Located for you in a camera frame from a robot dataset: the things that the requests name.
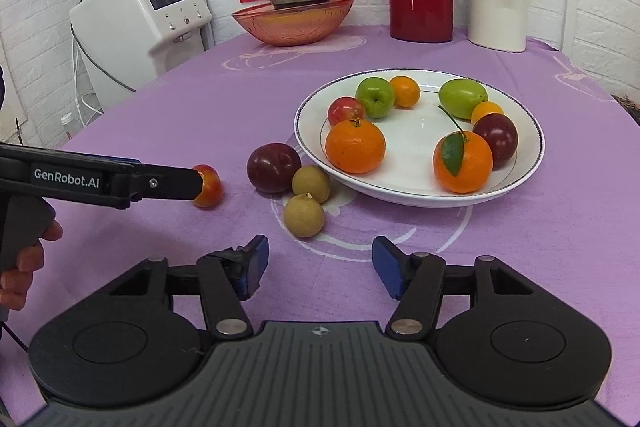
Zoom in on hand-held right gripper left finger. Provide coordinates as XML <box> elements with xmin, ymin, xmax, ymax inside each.
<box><xmin>107</xmin><ymin>234</ymin><xmax>270</xmax><ymax>341</ymax></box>

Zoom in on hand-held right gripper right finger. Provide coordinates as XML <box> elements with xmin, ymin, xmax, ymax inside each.
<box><xmin>372</xmin><ymin>236</ymin><xmax>536</xmax><ymax>340</ymax></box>

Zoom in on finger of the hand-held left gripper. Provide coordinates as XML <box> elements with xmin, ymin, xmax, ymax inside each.
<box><xmin>131</xmin><ymin>164</ymin><xmax>204</xmax><ymax>202</ymax></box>

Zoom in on small red yellow apple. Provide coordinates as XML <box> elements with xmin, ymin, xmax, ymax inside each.
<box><xmin>192</xmin><ymin>164</ymin><xmax>224</xmax><ymax>210</ymax></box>

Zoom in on tan longan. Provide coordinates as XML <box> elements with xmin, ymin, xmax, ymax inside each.
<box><xmin>283</xmin><ymin>194</ymin><xmax>326</xmax><ymax>238</ymax></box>
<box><xmin>292</xmin><ymin>165</ymin><xmax>332</xmax><ymax>204</ymax></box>

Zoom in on dark purple passion fruit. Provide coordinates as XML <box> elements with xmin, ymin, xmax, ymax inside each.
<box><xmin>472</xmin><ymin>112</ymin><xmax>519</xmax><ymax>169</ymax></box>
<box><xmin>246</xmin><ymin>143</ymin><xmax>302</xmax><ymax>194</ymax></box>

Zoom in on large orange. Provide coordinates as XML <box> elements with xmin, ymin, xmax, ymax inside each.
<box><xmin>325</xmin><ymin>118</ymin><xmax>387</xmax><ymax>174</ymax></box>

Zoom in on white plate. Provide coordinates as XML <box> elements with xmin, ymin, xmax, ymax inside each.
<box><xmin>294</xmin><ymin>68</ymin><xmax>546</xmax><ymax>208</ymax></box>

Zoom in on orange with green leaf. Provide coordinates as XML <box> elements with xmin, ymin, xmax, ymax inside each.
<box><xmin>432</xmin><ymin>105</ymin><xmax>494</xmax><ymax>194</ymax></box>

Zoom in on green apple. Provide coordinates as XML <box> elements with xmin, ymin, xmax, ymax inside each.
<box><xmin>355</xmin><ymin>77</ymin><xmax>396</xmax><ymax>120</ymax></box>

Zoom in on small orange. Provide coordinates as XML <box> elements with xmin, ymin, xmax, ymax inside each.
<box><xmin>389</xmin><ymin>76</ymin><xmax>421</xmax><ymax>109</ymax></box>
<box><xmin>470</xmin><ymin>101</ymin><xmax>506</xmax><ymax>126</ymax></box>

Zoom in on green mango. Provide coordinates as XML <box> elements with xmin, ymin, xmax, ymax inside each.
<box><xmin>438</xmin><ymin>78</ymin><xmax>489</xmax><ymax>121</ymax></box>

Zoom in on person's left hand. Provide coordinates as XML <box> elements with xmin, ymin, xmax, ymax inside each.
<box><xmin>0</xmin><ymin>221</ymin><xmax>64</xmax><ymax>311</ymax></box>

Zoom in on white machine with screen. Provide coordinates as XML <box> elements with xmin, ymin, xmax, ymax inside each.
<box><xmin>69</xmin><ymin>0</ymin><xmax>216</xmax><ymax>108</ymax></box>

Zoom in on orange glass bowl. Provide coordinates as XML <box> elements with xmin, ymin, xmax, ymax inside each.
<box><xmin>231</xmin><ymin>0</ymin><xmax>357</xmax><ymax>47</ymax></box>

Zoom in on leopard print blanket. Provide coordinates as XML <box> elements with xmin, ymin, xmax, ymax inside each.
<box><xmin>612</xmin><ymin>94</ymin><xmax>640</xmax><ymax>124</ymax></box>

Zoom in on white cable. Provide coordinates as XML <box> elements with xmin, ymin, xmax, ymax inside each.
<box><xmin>70</xmin><ymin>34</ymin><xmax>137</xmax><ymax>128</ymax></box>

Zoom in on thin black cable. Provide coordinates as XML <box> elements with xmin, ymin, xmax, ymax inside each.
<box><xmin>0</xmin><ymin>319</ymin><xmax>32</xmax><ymax>354</ymax></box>

